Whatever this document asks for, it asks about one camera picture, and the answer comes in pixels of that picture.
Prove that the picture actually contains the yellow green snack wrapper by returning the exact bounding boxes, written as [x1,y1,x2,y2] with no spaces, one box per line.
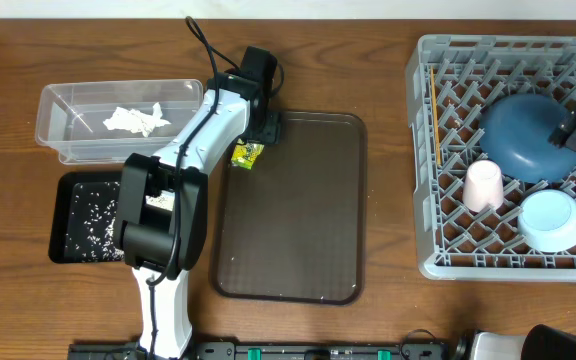
[231,139,264,170]

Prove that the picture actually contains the dark blue bowl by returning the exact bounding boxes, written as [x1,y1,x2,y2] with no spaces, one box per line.
[479,94,576,183]

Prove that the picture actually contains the light blue small bowl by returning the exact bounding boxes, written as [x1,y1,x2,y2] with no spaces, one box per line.
[518,189,576,253]

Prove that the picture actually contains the pink plastic cup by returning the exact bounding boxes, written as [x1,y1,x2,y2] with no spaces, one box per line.
[462,160,504,213]

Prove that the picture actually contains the white tissue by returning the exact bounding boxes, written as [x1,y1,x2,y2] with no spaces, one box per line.
[103,102,171,137]

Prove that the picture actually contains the wooden chopstick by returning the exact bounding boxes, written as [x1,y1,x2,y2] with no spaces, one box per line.
[429,66,443,166]

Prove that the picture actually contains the white rice pile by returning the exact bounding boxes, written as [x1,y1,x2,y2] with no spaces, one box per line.
[64,181,124,263]

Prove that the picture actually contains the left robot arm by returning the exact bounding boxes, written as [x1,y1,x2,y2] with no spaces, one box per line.
[114,70,277,359]

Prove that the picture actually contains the grey dishwasher rack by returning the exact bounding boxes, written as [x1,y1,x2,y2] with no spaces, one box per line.
[405,34,576,282]

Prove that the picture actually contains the black waste tray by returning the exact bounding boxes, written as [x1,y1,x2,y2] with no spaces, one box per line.
[48,171,121,264]

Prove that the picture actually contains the brown serving tray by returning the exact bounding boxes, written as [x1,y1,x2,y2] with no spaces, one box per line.
[210,112,367,305]

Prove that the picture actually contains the clear plastic bin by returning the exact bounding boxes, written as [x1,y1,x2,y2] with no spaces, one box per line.
[35,79,203,165]

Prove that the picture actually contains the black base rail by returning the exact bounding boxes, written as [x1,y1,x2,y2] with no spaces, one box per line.
[67,342,469,360]

